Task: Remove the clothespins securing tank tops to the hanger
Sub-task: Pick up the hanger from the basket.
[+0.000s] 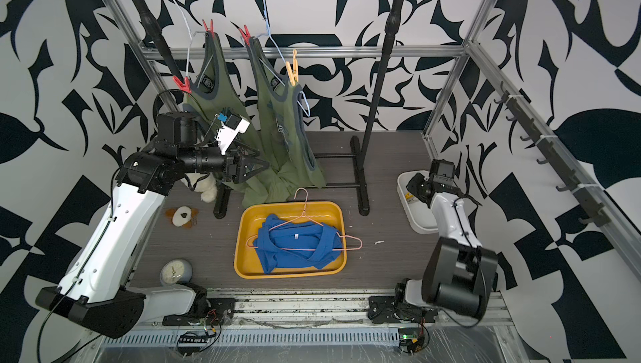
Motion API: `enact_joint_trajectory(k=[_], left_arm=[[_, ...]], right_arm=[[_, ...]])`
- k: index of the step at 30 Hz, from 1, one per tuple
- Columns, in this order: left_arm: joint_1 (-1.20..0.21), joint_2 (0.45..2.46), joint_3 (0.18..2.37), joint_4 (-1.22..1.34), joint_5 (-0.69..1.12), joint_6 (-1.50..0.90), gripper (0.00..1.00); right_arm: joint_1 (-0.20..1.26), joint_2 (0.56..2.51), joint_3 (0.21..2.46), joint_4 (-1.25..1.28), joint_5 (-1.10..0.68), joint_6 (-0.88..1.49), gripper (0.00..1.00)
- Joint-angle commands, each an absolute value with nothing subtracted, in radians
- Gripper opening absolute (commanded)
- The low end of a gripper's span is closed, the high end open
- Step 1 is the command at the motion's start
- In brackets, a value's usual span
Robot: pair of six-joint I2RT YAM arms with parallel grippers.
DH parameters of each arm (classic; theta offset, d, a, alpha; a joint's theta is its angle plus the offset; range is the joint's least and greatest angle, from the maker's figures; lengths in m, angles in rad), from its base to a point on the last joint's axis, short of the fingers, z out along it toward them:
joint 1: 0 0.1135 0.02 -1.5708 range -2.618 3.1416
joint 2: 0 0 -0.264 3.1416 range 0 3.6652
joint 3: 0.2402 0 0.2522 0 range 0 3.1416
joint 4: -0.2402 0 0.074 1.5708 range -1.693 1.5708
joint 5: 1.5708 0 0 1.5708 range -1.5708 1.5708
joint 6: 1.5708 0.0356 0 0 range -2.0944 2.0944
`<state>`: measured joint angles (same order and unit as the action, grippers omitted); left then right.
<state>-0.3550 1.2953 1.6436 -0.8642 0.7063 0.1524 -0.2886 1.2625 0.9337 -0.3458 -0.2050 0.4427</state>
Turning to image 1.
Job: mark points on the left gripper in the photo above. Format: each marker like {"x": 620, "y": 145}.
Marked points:
{"x": 242, "y": 174}

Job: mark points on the blue tank top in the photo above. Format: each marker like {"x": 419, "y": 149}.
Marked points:
{"x": 272, "y": 257}

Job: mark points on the pink wire hanger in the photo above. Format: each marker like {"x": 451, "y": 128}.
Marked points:
{"x": 302, "y": 232}

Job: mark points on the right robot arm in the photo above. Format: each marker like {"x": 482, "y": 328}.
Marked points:
{"x": 460, "y": 274}

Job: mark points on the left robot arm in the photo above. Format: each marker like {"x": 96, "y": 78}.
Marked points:
{"x": 94, "y": 293}

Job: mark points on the green tank top right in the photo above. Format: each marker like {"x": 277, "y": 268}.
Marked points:
{"x": 282, "y": 134}

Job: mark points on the green tank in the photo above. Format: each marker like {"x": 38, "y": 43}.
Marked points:
{"x": 213, "y": 92}
{"x": 282, "y": 134}

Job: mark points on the green tank top left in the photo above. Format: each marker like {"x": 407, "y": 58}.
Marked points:
{"x": 213, "y": 92}

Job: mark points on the white plush toy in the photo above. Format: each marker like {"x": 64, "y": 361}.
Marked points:
{"x": 203, "y": 184}

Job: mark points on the brown white plush piece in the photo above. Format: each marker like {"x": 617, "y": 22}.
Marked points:
{"x": 183, "y": 216}

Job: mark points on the red clothespin lower left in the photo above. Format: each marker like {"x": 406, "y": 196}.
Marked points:
{"x": 184, "y": 85}

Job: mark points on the tan clothespin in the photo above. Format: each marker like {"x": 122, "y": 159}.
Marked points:
{"x": 292, "y": 68}

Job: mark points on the yellow plastic tray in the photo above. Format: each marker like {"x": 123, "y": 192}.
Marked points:
{"x": 246, "y": 262}

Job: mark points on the red clothespin upper left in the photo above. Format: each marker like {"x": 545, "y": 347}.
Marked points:
{"x": 209, "y": 28}

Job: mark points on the small round clock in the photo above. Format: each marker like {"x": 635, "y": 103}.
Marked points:
{"x": 177, "y": 271}

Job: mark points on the white plastic bin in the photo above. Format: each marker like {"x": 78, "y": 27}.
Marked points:
{"x": 419, "y": 215}

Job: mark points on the small circuit board left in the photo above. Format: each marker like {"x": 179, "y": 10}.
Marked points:
{"x": 191, "y": 342}

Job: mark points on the small circuit board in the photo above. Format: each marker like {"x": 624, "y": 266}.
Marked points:
{"x": 413, "y": 340}
{"x": 191, "y": 342}

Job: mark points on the small circuit board right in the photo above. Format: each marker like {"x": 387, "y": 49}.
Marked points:
{"x": 413, "y": 340}

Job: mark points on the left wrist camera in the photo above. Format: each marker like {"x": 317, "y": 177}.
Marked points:
{"x": 231, "y": 125}

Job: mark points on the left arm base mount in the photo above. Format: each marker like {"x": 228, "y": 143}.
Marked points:
{"x": 210, "y": 310}

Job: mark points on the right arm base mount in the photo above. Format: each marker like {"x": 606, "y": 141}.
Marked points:
{"x": 388, "y": 310}

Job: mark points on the black wall hook rail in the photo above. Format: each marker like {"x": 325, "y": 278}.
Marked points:
{"x": 556, "y": 155}

